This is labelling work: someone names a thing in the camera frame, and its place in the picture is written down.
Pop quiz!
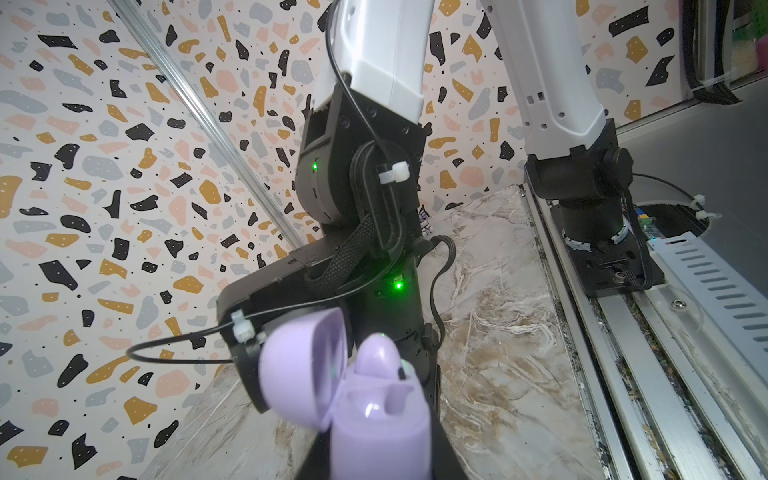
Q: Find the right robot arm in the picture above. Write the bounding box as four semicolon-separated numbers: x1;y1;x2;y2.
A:
217;1;664;412

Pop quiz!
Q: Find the purple earbud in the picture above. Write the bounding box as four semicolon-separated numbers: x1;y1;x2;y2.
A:
354;333;403;380

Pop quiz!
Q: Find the purple earbud charging case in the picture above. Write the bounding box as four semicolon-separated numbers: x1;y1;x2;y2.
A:
258;307;432;479

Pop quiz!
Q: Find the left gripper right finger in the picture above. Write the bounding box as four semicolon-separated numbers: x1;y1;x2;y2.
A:
427;397;468;480

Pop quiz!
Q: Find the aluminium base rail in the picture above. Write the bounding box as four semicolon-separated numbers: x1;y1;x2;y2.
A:
520;187;767;479

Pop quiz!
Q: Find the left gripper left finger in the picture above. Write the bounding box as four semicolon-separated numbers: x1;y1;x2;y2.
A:
294;431;330;480

